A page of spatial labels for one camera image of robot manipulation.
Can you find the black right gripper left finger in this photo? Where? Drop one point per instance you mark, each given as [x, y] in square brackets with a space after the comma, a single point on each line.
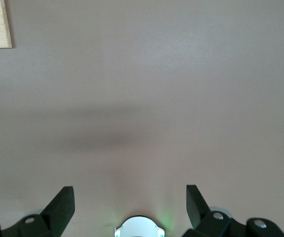
[50, 214]

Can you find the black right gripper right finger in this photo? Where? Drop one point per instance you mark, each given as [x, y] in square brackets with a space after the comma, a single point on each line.
[206, 219]

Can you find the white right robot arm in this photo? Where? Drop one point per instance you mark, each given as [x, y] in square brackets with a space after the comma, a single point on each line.
[139, 227]

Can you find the brown table cover mat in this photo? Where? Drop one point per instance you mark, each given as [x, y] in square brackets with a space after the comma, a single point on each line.
[142, 98]

